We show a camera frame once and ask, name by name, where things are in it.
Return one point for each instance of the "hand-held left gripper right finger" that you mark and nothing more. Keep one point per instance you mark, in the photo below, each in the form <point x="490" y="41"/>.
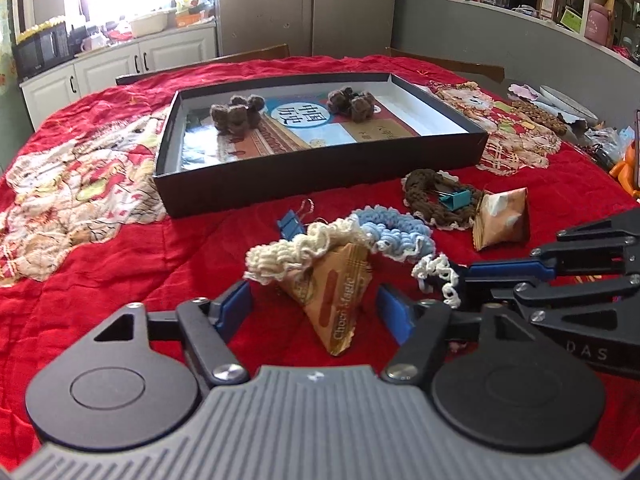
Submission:
<point x="395" y="310"/>

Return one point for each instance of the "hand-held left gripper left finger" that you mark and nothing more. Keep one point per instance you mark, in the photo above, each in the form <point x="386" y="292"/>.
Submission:
<point x="235" y="307"/>

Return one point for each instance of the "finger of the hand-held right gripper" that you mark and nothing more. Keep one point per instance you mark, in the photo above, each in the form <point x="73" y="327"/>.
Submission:
<point x="500" y="271"/>
<point x="500" y="295"/>

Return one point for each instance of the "white crochet piece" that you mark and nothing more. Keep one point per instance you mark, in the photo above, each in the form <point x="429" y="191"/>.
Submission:
<point x="440" y="272"/>

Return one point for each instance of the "brown triangular snack packet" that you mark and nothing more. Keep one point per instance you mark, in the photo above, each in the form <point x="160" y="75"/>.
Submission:
<point x="502" y="220"/>
<point x="330" y="300"/>

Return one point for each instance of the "blue crochet scrunchie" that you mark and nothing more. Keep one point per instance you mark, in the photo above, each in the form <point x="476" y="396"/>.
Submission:
<point x="400" y="237"/>

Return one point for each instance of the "cream crochet scrunchie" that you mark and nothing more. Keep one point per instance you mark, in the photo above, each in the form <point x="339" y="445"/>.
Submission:
<point x="300" y="245"/>

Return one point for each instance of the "brown lace-edged crochet scrunchie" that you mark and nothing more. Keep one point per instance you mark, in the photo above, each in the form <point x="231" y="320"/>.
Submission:
<point x="425" y="200"/>

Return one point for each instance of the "black shallow cardboard box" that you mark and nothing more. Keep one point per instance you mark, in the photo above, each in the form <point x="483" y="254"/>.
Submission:
<point x="300" y="180"/>

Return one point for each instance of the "teal binder clip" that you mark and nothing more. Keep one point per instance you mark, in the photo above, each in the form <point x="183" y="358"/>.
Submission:
<point x="455" y="201"/>

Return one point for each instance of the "blue binder clip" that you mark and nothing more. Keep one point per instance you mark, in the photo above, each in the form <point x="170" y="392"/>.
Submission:
<point x="292" y="225"/>

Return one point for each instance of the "brown beaded mat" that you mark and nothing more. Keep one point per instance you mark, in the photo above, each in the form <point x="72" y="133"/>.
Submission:
<point x="537" y="116"/>

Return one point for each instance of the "orange toy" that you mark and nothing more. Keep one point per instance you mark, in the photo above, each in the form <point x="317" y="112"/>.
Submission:
<point x="627" y="170"/>

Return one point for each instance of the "clear plastic bag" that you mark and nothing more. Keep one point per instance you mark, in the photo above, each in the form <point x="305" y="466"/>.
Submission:
<point x="607" y="145"/>

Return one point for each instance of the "pink cloth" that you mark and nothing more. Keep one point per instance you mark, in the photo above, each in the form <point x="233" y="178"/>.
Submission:
<point x="522" y="92"/>

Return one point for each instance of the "dark brown fuzzy crochet scrunchie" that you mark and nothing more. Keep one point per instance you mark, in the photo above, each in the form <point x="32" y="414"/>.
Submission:
<point x="235" y="112"/>

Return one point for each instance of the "wooden chair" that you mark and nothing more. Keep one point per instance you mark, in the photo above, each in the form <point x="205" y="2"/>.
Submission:
<point x="450" y="65"/>

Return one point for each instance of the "green card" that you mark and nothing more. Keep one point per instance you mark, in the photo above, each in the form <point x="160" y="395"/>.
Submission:
<point x="571" y="19"/>

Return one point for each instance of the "pink container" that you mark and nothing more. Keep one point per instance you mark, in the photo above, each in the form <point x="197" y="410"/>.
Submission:
<point x="597" y="22"/>

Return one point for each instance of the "white kitchen cabinet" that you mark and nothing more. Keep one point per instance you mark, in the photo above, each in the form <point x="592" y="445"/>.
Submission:
<point x="125" y="62"/>

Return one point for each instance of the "white plastic basin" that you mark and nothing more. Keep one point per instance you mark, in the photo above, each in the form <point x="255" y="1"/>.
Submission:
<point x="149" y="24"/>

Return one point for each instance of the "white mug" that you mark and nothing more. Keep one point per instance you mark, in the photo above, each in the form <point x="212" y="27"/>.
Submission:
<point x="92" y="42"/>

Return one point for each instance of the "beige refrigerator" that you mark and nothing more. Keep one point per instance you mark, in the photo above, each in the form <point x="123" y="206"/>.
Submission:
<point x="310" y="5"/>

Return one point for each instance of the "black microwave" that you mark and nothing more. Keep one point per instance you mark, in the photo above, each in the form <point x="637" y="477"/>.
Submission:
<point x="40" y="50"/>

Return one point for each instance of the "white wall shelf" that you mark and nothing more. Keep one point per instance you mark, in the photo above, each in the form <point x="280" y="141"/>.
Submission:
<point x="530" y="22"/>

